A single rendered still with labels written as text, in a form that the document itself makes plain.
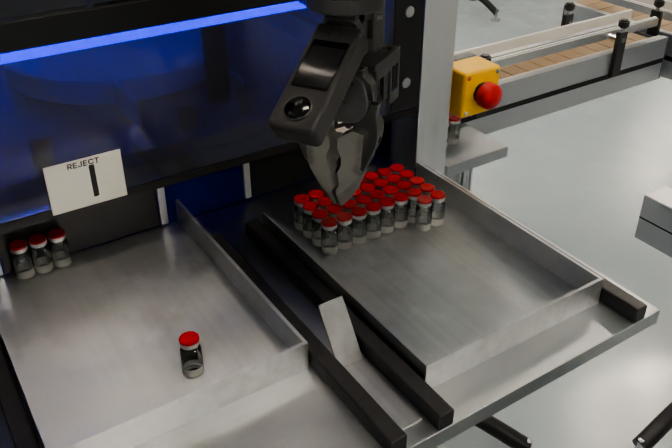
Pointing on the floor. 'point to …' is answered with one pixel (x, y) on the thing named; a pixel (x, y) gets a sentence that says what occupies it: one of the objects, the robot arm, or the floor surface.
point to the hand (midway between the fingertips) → (335, 196)
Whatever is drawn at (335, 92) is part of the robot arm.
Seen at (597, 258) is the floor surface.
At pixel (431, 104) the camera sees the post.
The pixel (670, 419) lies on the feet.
